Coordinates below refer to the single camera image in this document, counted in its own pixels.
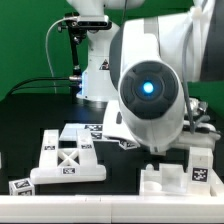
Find white chair backrest part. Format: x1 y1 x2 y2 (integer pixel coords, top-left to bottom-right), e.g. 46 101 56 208
30 130 106 184

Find white L-shaped border wall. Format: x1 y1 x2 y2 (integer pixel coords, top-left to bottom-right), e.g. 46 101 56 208
0 184 224 224

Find white base tag plate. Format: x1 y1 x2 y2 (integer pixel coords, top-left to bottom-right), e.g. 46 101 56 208
59 123 106 141

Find black cables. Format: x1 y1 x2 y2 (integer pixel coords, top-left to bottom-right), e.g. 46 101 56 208
4 75 83 98

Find white chair seat part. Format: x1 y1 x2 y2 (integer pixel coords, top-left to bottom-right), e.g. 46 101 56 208
139 163 224 197

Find grey camera cable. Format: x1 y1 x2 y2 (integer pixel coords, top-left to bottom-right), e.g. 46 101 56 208
44 17 80 95

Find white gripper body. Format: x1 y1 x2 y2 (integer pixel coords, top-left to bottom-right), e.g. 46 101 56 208
103 100 221 150

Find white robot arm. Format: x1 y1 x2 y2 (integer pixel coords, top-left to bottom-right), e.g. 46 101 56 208
102 0 224 154

